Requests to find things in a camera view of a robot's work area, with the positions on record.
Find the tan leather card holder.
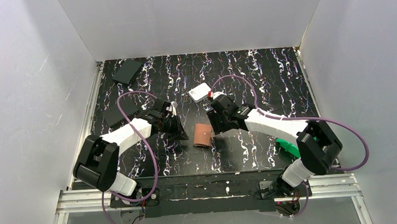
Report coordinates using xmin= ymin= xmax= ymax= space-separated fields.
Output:
xmin=193 ymin=123 xmax=213 ymax=148

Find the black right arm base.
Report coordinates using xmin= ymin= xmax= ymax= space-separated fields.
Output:
xmin=254 ymin=180 xmax=312 ymax=201

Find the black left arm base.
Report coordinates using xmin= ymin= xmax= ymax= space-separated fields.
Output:
xmin=110 ymin=184 xmax=160 ymax=208

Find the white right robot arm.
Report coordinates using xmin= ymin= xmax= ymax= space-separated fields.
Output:
xmin=207 ymin=94 xmax=343 ymax=190

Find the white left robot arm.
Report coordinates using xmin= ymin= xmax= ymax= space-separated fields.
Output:
xmin=73 ymin=99 xmax=188 ymax=197

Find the flat black card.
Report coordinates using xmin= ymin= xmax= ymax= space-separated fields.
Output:
xmin=102 ymin=99 xmax=139 ymax=127

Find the white rectangular box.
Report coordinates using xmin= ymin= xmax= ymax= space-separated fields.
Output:
xmin=188 ymin=83 xmax=211 ymax=103

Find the black rectangular box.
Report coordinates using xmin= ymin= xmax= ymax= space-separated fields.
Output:
xmin=112 ymin=59 xmax=142 ymax=86

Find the green plastic bin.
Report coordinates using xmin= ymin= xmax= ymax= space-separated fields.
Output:
xmin=276 ymin=138 xmax=300 ymax=158

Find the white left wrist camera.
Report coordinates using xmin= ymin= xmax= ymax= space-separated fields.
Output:
xmin=166 ymin=101 xmax=178 ymax=117

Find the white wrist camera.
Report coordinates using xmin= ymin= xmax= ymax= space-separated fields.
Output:
xmin=208 ymin=91 xmax=225 ymax=101
xmin=166 ymin=101 xmax=178 ymax=117

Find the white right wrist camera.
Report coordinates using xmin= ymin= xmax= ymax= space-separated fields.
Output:
xmin=208 ymin=91 xmax=225 ymax=101

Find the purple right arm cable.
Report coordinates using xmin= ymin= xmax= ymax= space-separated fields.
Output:
xmin=207 ymin=67 xmax=373 ymax=222

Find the aluminium frame rail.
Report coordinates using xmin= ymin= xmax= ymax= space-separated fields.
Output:
xmin=55 ymin=173 xmax=373 ymax=224

